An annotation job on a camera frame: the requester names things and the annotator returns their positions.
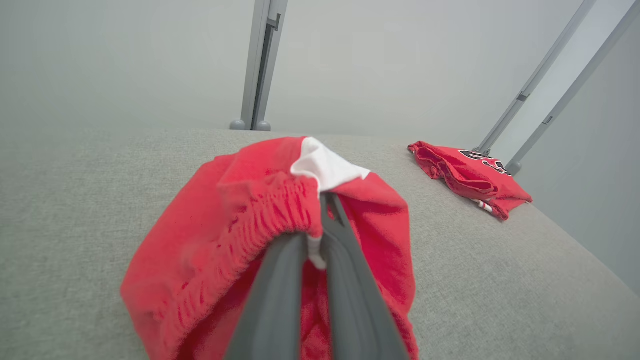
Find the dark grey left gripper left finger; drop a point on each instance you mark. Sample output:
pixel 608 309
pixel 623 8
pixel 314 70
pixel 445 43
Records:
pixel 272 310

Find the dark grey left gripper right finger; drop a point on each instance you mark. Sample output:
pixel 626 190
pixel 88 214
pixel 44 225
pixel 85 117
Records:
pixel 355 310

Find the red shorts with white stripe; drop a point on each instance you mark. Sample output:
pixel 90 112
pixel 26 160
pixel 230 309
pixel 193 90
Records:
pixel 200 250

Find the red white jersey shirt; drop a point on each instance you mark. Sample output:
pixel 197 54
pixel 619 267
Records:
pixel 475 175

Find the grey double partition post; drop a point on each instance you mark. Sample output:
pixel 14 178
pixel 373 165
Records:
pixel 257 60

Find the grey metal partition post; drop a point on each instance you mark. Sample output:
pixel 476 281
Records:
pixel 535 75
pixel 576 86

